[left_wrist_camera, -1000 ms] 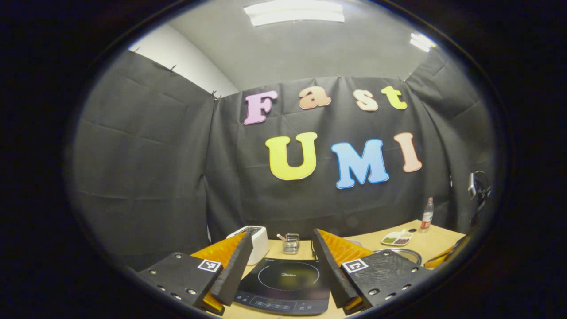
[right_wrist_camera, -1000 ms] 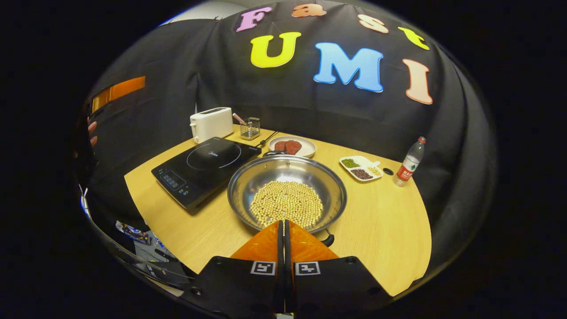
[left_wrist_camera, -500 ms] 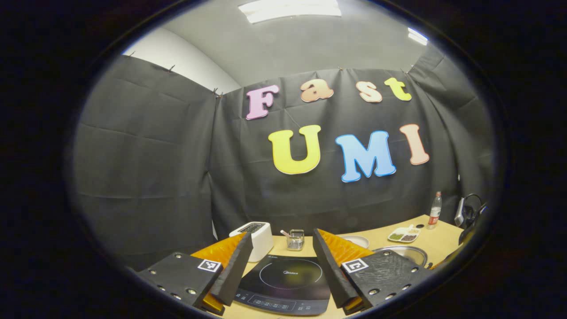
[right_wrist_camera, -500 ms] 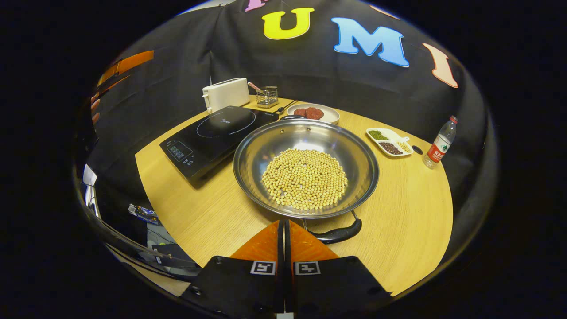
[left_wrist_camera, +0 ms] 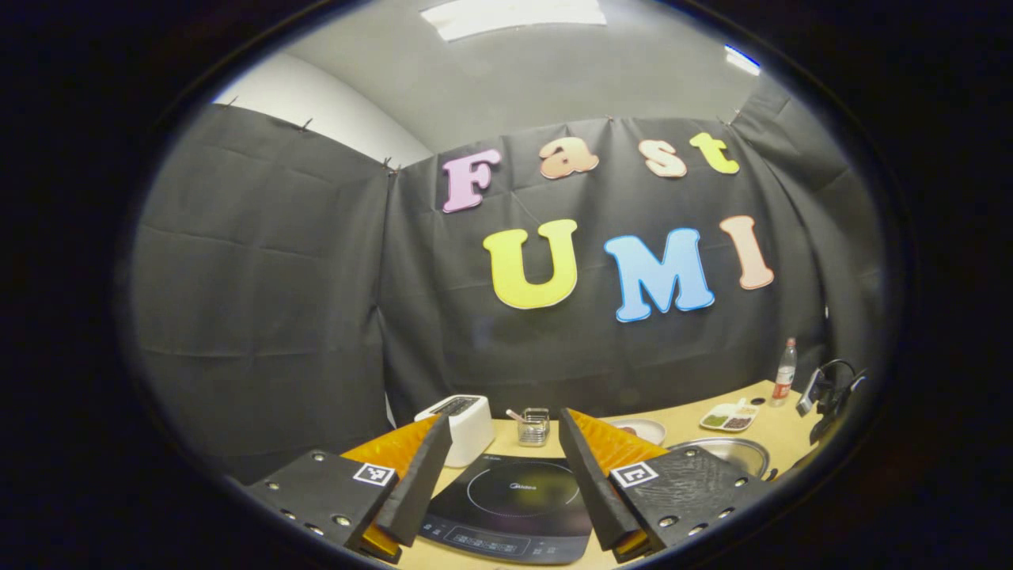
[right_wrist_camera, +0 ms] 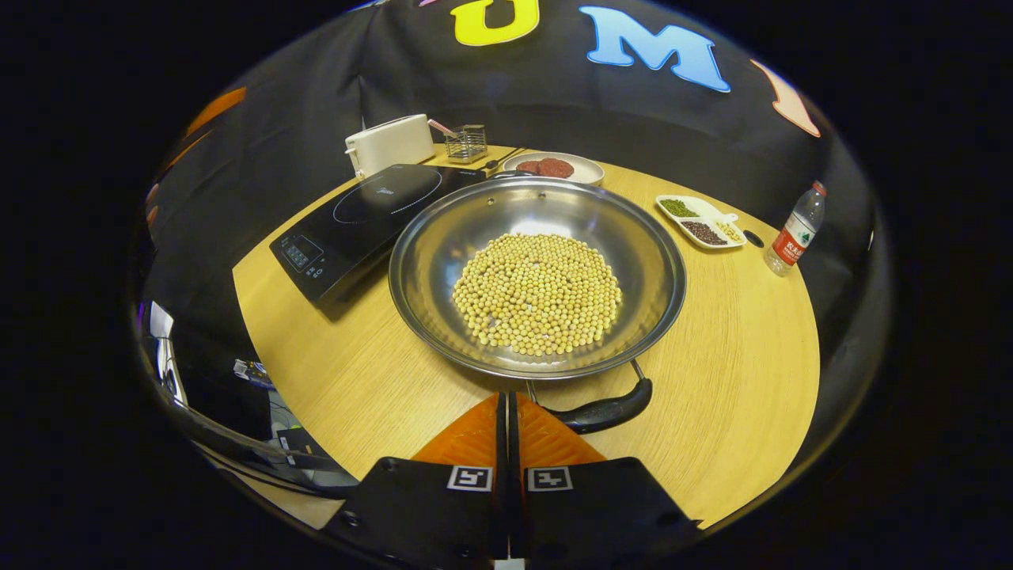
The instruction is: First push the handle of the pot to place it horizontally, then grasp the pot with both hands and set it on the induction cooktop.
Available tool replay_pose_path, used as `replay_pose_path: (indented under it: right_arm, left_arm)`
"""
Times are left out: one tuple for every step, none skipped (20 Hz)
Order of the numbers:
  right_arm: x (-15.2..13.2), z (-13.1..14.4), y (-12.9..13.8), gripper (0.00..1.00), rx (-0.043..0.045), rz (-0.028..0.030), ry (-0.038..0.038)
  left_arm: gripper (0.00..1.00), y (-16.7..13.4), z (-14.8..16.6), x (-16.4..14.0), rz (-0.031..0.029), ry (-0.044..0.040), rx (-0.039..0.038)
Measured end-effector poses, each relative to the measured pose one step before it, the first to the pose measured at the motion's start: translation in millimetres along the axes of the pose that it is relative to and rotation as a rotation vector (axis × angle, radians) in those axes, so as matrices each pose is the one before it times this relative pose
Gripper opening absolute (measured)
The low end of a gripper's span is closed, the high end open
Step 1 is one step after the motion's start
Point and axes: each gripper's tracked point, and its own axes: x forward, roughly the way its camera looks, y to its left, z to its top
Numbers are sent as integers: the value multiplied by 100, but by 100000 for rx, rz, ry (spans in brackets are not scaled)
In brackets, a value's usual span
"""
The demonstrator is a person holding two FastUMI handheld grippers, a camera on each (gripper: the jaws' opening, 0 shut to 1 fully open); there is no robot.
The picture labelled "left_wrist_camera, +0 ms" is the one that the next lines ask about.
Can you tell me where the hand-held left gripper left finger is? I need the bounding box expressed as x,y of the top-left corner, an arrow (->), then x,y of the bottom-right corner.
241,413 -> 453,564

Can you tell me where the white divided bean tray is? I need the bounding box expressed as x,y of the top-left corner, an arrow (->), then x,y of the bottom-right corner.
700,400 -> 761,432

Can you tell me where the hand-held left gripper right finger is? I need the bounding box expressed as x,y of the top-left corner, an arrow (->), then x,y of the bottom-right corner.
558,408 -> 780,564

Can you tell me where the white toaster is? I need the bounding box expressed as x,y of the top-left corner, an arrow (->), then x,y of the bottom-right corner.
414,394 -> 496,468

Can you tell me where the steel pot with black handle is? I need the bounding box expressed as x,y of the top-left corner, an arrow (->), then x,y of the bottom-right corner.
667,437 -> 770,481

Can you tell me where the wire mesh utensil holder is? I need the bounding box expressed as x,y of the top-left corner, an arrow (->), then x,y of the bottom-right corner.
518,408 -> 551,447

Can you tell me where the white round plate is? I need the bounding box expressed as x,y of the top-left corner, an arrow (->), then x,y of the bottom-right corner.
605,418 -> 667,446

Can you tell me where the clear water bottle red label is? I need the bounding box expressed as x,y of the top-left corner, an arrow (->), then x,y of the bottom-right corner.
772,338 -> 798,408

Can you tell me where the black induction cooktop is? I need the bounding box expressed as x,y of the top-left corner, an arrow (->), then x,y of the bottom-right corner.
418,453 -> 594,565

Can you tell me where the ceiling light panel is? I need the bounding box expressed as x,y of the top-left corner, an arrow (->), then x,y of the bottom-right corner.
724,44 -> 762,77
419,0 -> 608,42

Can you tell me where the black backdrop cloth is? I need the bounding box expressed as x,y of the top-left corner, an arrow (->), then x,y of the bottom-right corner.
127,75 -> 883,484

